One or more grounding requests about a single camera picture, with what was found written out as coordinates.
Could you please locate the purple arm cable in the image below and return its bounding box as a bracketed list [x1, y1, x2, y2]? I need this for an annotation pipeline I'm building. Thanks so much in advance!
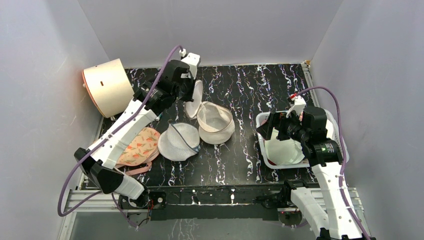
[57, 44, 186, 229]
[288, 86, 372, 240]

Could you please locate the pale green bra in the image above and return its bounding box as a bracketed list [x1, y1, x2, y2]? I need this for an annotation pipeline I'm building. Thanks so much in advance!
[264, 129, 305, 166]

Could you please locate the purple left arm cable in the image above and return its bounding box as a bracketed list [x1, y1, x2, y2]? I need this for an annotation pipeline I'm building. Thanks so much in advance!
[57, 44, 186, 229]

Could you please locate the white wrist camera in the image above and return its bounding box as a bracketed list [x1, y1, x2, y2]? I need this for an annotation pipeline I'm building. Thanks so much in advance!
[179, 48, 201, 80]
[285, 94, 307, 118]

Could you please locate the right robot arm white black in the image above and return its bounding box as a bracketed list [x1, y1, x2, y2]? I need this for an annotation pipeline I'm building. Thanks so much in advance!
[256, 106, 372, 240]

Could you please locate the white plastic laundry basket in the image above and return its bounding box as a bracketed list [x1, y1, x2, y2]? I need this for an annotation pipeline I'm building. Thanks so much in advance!
[255, 109, 340, 170]

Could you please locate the cream cylindrical drum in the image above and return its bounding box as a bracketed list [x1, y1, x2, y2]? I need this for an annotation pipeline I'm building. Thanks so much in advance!
[82, 58, 134, 118]

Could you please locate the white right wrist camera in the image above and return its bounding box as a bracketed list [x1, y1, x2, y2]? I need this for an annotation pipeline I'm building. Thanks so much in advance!
[285, 94, 307, 118]

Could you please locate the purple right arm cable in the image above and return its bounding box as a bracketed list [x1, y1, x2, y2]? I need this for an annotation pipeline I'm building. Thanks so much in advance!
[288, 86, 372, 240]

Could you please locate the aluminium frame rail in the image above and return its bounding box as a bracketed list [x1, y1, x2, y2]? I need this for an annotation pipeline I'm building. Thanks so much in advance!
[56, 188, 374, 240]

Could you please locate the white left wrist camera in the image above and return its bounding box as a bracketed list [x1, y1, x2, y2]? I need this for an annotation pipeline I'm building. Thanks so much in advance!
[179, 48, 201, 80]

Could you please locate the white mesh bag beige zipper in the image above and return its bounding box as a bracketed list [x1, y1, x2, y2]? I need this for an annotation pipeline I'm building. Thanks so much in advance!
[184, 80, 235, 145]

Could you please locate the floral orange bra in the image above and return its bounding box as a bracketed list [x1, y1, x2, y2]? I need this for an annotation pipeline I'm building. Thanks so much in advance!
[115, 127, 161, 176]

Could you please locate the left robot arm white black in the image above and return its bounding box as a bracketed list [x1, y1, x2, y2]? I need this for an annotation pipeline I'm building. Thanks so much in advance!
[74, 54, 201, 208]

